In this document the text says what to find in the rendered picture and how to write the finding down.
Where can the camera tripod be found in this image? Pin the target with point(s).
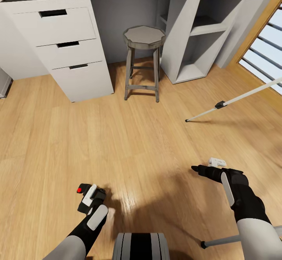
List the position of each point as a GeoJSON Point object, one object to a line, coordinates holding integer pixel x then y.
{"type": "Point", "coordinates": [219, 105]}

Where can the fixed window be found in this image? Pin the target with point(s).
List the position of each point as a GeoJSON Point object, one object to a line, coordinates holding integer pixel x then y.
{"type": "Point", "coordinates": [258, 61]}

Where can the robot trunk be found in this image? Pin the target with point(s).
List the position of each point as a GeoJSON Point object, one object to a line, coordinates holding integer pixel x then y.
{"type": "Point", "coordinates": [141, 246]}

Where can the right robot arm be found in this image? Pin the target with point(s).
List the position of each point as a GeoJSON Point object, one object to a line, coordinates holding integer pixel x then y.
{"type": "Point", "coordinates": [259, 239]}

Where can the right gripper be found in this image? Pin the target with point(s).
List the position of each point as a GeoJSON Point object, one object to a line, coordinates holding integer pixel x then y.
{"type": "Point", "coordinates": [205, 171]}

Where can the digital camera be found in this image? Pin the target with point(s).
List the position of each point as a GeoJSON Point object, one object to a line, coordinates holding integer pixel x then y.
{"type": "Point", "coordinates": [83, 189]}

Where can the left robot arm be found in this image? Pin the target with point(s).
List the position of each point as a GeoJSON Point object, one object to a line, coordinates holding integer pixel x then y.
{"type": "Point", "coordinates": [78, 243]}

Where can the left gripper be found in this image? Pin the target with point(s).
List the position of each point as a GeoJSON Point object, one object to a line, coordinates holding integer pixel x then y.
{"type": "Point", "coordinates": [99, 197]}

